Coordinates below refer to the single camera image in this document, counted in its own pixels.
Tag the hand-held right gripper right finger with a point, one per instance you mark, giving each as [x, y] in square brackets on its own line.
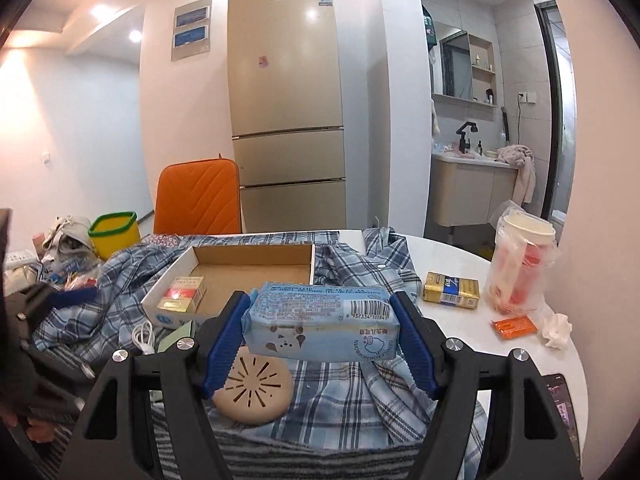
[415, 345]

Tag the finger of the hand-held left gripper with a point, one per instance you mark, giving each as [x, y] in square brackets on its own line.
[75, 297]

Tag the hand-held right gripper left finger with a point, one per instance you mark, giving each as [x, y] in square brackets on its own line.
[225, 345]

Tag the pale green card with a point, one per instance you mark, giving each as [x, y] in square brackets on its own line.
[175, 342]

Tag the beige round vented disc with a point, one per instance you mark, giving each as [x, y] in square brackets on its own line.
[255, 390]

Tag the gold and blue cigarette pack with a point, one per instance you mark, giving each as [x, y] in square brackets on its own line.
[450, 290]

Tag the shallow cardboard box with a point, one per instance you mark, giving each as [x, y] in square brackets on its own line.
[250, 275]

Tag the light blue wet wipes pack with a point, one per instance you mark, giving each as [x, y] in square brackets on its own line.
[320, 320]

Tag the person's left hand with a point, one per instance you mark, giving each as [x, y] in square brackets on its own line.
[39, 431]

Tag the grey cloth bag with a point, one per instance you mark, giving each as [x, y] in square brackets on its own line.
[67, 235]

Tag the white power strip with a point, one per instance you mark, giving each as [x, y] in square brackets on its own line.
[19, 260]

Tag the red and gold cigarette pack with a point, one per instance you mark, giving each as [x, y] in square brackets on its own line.
[182, 292]

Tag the yellow bin with green rim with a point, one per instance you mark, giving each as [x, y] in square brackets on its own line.
[115, 240]

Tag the blue plaid shirt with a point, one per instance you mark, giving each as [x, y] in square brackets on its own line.
[340, 400]

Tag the orange sachet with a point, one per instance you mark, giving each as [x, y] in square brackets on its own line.
[515, 328]

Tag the floral cloth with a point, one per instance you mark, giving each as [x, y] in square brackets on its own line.
[167, 241]

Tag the cream lidded drink cup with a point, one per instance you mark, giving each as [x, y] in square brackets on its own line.
[525, 260]

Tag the crumpled white tissue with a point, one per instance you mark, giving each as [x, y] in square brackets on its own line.
[556, 330]

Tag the grey striped cloth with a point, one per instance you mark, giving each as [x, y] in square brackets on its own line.
[310, 460]

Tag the orange padded chair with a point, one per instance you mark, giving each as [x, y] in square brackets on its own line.
[197, 195]

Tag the black phone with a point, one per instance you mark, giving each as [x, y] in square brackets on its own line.
[562, 400]

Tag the beige vanity cabinet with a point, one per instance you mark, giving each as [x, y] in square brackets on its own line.
[470, 190]

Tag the pink towel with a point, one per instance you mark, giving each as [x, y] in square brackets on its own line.
[522, 170]

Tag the black faucet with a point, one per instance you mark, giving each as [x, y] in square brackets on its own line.
[464, 137]

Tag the beige three-door fridge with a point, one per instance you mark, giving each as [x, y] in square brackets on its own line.
[287, 110]

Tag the recessed ceiling light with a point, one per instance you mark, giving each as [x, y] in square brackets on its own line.
[134, 35]

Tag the bathroom mirror cabinet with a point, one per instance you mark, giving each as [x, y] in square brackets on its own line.
[457, 65]

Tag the pink fridge sticker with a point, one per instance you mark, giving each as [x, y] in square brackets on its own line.
[262, 61]

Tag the dark green hanging cloth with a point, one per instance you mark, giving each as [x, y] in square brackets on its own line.
[430, 27]

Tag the black door frame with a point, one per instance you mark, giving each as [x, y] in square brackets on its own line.
[550, 110]

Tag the white wall socket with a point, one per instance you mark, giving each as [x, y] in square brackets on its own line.
[526, 97]

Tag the grey wall panel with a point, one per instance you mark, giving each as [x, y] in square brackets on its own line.
[191, 30]

